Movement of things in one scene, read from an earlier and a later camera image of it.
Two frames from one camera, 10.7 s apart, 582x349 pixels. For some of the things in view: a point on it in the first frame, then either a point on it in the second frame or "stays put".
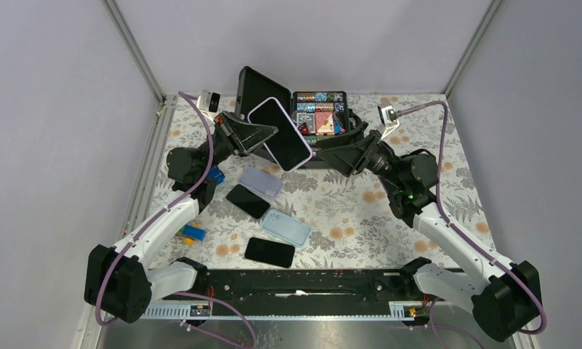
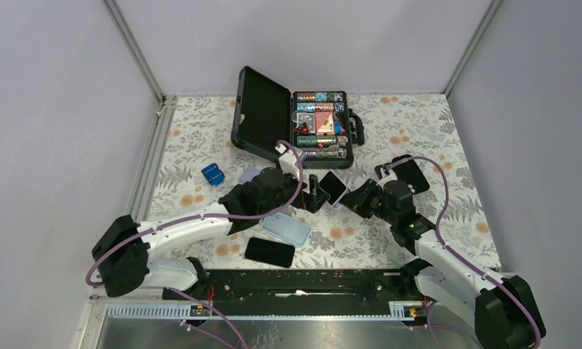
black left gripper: (246, 135) -> (314, 200)
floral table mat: (261, 215) stays put
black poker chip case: (322, 117) stays put
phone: (289, 147) -> (336, 188)
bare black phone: (269, 252) stays put
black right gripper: (352, 155) -> (357, 201)
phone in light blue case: (287, 227) stays put
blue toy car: (215, 173) stays put
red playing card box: (324, 123) stays put
